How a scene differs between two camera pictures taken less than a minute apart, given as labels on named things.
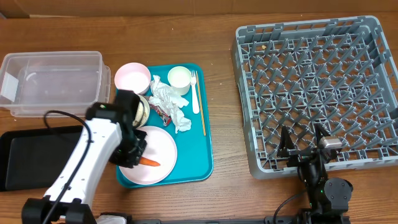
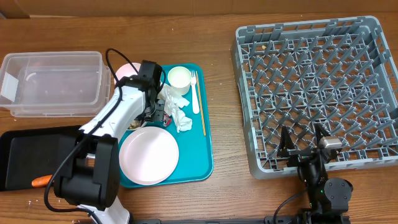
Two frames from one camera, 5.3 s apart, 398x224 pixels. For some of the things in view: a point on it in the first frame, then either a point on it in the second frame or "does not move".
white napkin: [162, 94] does not move
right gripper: [301, 155] does not move
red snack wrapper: [167, 119] does not move
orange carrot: [145, 161] → [41, 181]
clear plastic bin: [32, 84] does not move
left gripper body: [129, 154] → [156, 112]
